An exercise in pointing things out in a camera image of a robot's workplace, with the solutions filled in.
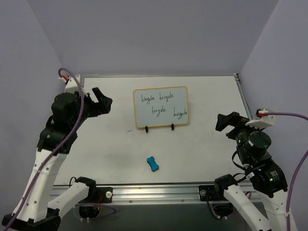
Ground yellow framed whiteboard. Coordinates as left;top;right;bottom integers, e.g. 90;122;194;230
133;86;190;128

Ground blue bone-shaped eraser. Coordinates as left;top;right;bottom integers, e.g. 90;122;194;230
147;156;159;172

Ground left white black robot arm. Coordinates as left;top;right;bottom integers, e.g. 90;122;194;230
2;88;113;231

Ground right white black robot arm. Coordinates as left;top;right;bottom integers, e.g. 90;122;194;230
214;109;297;231

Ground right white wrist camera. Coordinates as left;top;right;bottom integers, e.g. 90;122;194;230
245;108;276;130

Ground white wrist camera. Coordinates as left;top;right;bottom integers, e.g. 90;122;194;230
59;75;87;95
245;108;276;130

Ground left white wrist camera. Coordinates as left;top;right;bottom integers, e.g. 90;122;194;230
59;75;87;95

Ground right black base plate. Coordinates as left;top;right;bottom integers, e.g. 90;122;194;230
198;185;225;202

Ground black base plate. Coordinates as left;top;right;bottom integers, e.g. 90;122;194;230
80;187;113;204
198;185;225;202

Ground aluminium front rail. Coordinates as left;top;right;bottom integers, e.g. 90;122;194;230
97;182;214;206

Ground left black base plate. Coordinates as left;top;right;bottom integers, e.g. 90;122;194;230
80;187;113;204

